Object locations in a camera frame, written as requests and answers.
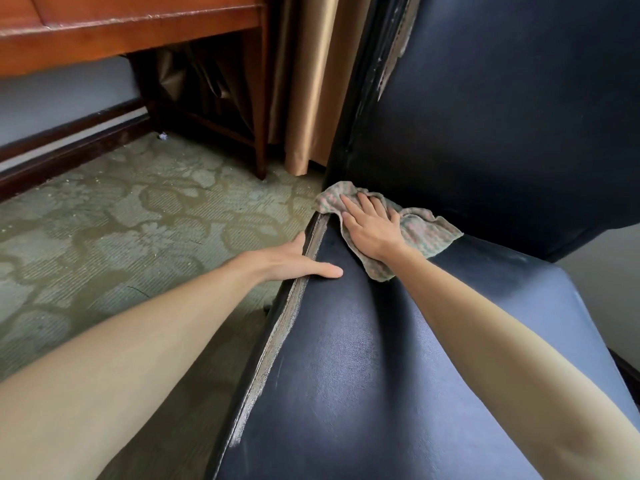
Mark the person's left hand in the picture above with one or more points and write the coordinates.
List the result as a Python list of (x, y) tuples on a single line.
[(280, 262)]

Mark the person's right hand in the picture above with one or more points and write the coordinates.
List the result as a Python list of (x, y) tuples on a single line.
[(372, 229)]

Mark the person's right middle finger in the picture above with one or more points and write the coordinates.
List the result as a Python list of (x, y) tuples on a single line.
[(367, 203)]

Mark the person's right little finger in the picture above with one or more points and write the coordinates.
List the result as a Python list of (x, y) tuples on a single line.
[(393, 213)]

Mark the person's left thumb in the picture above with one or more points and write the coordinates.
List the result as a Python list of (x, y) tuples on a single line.
[(322, 270)]

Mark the person's right thumb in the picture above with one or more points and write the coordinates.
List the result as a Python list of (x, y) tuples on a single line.
[(346, 225)]

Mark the checked pink green cleaning cloth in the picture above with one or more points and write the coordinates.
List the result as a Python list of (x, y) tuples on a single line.
[(425, 232)]

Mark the dark blue leather chair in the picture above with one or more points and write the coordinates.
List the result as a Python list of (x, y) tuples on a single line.
[(490, 119)]

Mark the person's left forearm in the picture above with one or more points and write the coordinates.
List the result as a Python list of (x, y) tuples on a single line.
[(115, 354)]

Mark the person's right forearm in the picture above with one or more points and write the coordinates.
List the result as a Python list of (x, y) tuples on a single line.
[(500, 344)]

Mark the beige curtain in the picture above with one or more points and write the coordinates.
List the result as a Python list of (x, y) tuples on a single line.
[(310, 79)]

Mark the dark brown curtain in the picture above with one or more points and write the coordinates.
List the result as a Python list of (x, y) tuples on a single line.
[(210, 84)]

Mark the dark wooden baseboard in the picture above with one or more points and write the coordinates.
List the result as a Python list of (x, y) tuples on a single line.
[(65, 144)]

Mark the brown wooden desk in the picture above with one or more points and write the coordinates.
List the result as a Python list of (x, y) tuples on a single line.
[(100, 29)]

